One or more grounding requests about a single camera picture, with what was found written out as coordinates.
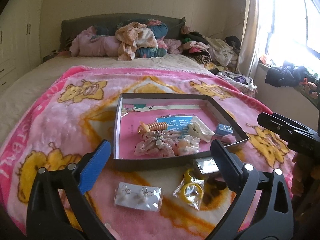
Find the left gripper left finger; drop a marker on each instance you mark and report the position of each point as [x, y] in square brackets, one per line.
[46, 217]

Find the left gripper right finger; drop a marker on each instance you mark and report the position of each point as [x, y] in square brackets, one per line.
[262, 207]

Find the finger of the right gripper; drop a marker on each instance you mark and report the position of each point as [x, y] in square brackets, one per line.
[286, 128]

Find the small blue box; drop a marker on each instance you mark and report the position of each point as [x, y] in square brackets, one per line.
[223, 130]

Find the white cloud hair claw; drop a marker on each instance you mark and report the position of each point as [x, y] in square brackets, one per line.
[200, 131]

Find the right hand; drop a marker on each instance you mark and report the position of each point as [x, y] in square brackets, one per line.
[303, 168]

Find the dark clothes on sill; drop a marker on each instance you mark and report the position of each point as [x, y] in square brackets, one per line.
[290, 75]

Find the pink fluffy pompom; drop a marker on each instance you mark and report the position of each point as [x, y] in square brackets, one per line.
[228, 139]

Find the laundry basket with clothes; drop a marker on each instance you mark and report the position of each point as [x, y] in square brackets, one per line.
[241, 82]

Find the yellow rings in bag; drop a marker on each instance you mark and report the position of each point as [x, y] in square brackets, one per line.
[191, 189]

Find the cream curtain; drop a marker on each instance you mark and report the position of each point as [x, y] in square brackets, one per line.
[248, 59]

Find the pile of clothes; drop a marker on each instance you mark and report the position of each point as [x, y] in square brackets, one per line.
[204, 50]

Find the window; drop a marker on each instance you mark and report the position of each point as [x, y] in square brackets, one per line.
[290, 32]

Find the earring card in bag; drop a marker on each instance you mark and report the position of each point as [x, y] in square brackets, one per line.
[138, 197]

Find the pink floral scrunchie bow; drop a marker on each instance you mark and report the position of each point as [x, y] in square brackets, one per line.
[166, 144]

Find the shallow cardboard box tray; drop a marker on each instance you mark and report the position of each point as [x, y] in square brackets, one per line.
[177, 110]

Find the pile of bedding quilts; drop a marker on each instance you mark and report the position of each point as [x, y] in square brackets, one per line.
[143, 38]

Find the dark green headboard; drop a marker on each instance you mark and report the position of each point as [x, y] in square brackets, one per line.
[71, 28]

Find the cream wardrobe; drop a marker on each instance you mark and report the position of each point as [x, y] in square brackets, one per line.
[20, 40]

